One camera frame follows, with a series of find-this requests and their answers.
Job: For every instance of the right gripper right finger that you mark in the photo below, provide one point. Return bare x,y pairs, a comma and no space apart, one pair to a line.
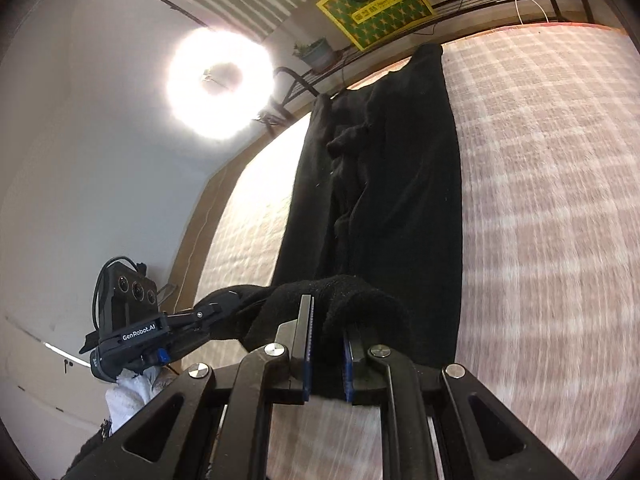
358,382

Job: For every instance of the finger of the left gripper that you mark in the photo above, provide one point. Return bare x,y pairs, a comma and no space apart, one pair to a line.
216,307

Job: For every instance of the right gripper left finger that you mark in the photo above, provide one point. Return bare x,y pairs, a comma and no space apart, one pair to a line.
296,336

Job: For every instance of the black garment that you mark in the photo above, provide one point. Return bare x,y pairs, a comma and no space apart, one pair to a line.
374,231

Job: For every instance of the black metal clothes rack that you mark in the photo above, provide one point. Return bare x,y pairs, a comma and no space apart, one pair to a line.
400,25

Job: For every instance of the left hand white glove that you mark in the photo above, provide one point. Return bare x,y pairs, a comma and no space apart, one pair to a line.
132,392

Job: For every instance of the small potted plant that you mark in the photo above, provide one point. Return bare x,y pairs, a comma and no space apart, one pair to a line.
319,55

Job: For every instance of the pink plaid bed blanket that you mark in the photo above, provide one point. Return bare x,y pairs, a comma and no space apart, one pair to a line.
548,124

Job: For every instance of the yellow green shopping bag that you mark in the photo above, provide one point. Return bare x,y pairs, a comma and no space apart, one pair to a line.
368,24

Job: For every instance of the bright ring light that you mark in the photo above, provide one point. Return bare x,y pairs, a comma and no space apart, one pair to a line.
217,82

